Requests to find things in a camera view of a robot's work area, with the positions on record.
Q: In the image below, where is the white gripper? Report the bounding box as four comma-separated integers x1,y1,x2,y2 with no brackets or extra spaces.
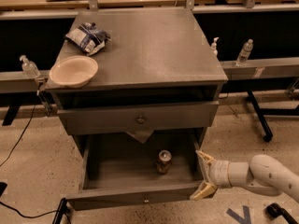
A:
190,150,231,201

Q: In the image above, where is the orange soda can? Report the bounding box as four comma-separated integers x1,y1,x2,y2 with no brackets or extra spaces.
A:
156,149,172,175

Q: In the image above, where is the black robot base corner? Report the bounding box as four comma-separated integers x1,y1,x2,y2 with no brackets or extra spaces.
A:
0,182,7,197

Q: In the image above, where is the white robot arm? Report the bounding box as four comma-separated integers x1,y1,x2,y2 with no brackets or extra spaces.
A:
190,150,299,203

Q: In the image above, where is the grey open middle drawer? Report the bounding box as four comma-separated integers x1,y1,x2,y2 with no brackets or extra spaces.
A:
67,128,204,210

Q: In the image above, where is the grey drawer cabinet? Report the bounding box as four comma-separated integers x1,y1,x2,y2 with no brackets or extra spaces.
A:
46,8,227,150

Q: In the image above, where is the grey top drawer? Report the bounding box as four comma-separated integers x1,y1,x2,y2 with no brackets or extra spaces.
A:
58,101,219,135

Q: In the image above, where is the black table leg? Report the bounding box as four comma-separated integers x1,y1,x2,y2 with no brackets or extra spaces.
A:
248,91,273,142

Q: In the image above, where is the white paper napkin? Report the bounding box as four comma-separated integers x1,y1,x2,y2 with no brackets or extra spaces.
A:
127,130,153,144

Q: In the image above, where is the black caster wheel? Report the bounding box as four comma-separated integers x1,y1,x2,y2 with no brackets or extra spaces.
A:
265,203,298,224

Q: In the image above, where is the small white pump bottle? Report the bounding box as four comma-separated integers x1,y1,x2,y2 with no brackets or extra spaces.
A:
211,37,219,56

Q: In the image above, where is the clear water bottle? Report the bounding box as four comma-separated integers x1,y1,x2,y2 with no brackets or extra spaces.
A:
236,39,253,66

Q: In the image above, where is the white paper bowl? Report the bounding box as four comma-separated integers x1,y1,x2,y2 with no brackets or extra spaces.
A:
50,55,99,88

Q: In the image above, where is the blue white chip bag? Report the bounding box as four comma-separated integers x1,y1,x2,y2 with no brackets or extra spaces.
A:
65,22,110,56

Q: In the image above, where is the left clear sanitizer bottle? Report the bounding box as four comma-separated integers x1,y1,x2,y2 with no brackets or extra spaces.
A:
20,55,41,78

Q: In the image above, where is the black floor cable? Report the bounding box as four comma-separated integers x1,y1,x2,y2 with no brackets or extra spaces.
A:
0,105,73,224

